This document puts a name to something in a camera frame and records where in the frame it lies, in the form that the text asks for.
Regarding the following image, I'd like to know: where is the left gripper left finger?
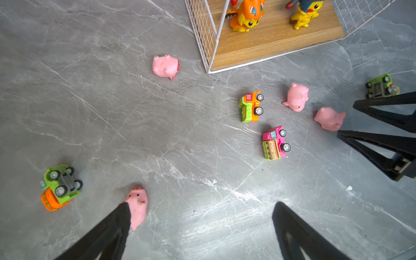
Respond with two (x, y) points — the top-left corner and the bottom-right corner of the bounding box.
(57, 202), (131, 260)

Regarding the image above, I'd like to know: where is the pink pig near shelf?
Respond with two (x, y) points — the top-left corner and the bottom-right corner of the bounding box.
(152, 55), (180, 80)

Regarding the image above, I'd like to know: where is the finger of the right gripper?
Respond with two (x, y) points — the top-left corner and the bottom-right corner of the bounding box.
(353, 92), (416, 133)
(337, 131), (416, 182)

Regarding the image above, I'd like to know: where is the white wire wooden shelf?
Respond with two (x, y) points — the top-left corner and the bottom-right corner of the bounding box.
(185, 1), (392, 74)

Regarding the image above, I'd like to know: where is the green toy car right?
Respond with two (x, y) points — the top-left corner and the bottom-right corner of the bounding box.
(365, 73), (400, 99)

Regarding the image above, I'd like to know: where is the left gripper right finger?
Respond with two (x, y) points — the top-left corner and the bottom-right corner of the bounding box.
(272, 201), (349, 260)

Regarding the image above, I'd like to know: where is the grey hooded pikachu figure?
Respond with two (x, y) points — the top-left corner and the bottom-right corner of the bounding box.
(285, 0), (324, 30)

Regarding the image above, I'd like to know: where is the orange pikachu figure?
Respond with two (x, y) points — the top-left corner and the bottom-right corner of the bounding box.
(225, 0), (265, 33)

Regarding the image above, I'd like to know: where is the pink pig toy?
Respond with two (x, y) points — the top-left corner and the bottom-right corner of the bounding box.
(314, 107), (346, 132)
(282, 83), (310, 112)
(125, 187), (148, 231)

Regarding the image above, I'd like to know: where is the pink toy truck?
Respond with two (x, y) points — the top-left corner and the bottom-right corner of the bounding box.
(262, 126), (291, 160)

